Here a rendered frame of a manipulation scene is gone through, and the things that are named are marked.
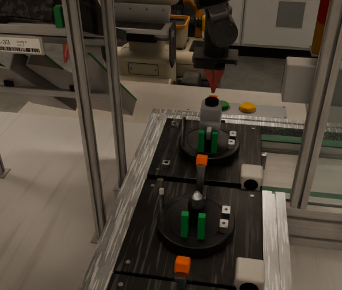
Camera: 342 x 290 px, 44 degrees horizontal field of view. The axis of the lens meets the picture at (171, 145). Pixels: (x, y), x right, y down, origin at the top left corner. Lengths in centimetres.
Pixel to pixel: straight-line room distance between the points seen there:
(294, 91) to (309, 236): 31
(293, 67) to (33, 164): 72
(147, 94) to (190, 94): 15
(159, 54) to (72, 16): 103
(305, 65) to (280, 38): 327
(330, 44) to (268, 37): 331
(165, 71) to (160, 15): 23
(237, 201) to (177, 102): 63
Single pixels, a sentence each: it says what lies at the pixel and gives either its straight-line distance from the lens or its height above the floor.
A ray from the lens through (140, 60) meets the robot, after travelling 166.
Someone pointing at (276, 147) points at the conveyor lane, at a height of 93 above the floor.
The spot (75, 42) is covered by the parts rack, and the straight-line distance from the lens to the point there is 67.
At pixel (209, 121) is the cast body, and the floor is 106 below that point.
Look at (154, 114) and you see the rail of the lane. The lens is 112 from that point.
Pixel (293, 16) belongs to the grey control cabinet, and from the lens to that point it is 393.
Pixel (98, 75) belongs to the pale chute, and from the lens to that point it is 87.
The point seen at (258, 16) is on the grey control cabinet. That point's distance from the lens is 393.
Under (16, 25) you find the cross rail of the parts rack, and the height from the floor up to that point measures 131.
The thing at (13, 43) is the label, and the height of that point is 128.
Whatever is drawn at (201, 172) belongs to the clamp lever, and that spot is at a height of 104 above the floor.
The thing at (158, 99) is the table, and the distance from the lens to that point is 141.
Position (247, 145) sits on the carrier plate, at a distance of 99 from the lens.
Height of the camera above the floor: 152
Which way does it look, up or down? 34 degrees down
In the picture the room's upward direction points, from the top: straight up
